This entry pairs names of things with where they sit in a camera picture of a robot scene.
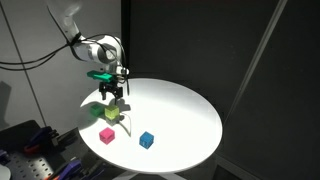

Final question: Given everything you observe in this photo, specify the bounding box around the black spring clamp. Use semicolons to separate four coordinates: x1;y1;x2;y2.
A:
82;159;108;178
50;128;82;148

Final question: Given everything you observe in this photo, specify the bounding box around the blue block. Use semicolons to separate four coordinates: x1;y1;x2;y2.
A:
138;131;155;150

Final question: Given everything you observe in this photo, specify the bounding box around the purple spring clamp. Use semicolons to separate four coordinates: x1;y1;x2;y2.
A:
46;159;84;180
23;126;54;154

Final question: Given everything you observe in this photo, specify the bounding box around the pink block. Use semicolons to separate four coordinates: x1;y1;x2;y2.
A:
98;126;116;145

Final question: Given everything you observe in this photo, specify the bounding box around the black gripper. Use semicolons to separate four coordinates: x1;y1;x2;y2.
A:
98;80;125;102

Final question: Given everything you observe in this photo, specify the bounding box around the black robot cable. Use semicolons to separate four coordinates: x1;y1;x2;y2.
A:
0;39;84;72
0;31;132;95

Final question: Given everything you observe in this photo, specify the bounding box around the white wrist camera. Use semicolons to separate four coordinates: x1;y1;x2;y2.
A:
115;65;130;77

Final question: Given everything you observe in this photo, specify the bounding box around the lime green block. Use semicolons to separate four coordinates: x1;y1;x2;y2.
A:
104;105;120;122

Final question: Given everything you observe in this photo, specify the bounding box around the black perforated board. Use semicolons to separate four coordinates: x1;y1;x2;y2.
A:
0;119;84;180

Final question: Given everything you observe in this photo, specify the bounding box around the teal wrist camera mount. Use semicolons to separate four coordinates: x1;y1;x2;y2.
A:
86;70;116;83

